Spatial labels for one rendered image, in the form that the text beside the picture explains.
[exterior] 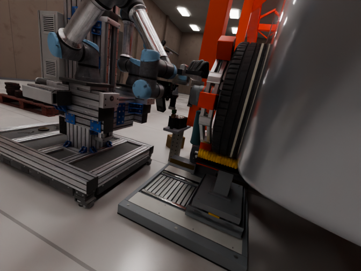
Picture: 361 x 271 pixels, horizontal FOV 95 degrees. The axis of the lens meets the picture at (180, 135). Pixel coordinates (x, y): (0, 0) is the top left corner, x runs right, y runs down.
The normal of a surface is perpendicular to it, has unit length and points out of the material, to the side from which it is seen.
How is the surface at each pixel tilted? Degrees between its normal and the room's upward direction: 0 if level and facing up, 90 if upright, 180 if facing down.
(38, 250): 0
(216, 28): 90
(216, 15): 90
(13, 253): 0
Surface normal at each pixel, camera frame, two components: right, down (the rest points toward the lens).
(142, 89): -0.38, 0.20
